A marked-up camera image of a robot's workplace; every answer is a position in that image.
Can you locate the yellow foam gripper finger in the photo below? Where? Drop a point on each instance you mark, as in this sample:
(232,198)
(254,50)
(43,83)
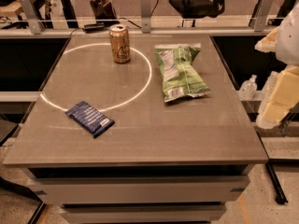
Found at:
(268,43)
(285,96)

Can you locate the blue rxbar blueberry wrapper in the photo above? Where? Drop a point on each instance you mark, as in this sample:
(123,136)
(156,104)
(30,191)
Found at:
(90,118)

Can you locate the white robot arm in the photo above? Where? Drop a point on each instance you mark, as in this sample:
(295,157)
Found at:
(287,45)

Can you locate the green jalapeno chip bag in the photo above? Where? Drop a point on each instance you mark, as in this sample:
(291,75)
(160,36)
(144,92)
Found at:
(180,79)

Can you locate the clear sanitizer bottle right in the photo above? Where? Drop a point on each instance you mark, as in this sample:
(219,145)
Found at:
(270,84)

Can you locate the clear sanitizer bottle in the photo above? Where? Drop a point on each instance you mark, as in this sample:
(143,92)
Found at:
(270,84)
(248,88)

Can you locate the clear sanitizer bottle left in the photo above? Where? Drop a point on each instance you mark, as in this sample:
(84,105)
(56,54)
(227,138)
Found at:
(248,88)

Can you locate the black office chair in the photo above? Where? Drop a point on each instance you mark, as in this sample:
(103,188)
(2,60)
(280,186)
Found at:
(192,10)

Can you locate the black floor bar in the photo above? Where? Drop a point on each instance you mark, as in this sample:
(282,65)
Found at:
(280,195)

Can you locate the gold soda can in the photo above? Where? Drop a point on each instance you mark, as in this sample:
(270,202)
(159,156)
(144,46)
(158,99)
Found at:
(119,40)

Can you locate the black device on ledge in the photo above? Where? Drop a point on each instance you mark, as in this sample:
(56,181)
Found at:
(90,28)

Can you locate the grey cabinet upper drawer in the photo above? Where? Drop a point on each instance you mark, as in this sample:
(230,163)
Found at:
(200,189)

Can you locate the grey cabinet drawer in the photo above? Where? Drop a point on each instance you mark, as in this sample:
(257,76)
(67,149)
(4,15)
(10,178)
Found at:
(200,189)
(143,214)

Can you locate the grey cabinet lower drawer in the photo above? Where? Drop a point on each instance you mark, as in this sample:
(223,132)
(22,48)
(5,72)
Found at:
(143,214)

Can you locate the right metal rail bracket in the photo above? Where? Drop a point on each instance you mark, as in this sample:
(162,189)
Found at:
(258,21)

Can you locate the metal rail bracket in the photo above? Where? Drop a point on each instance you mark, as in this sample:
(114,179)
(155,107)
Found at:
(145,16)
(258,21)
(35,26)

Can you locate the middle metal rail bracket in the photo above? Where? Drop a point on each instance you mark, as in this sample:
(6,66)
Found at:
(145,16)

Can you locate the left metal rail bracket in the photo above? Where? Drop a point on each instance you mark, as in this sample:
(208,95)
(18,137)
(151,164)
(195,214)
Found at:
(35,26)

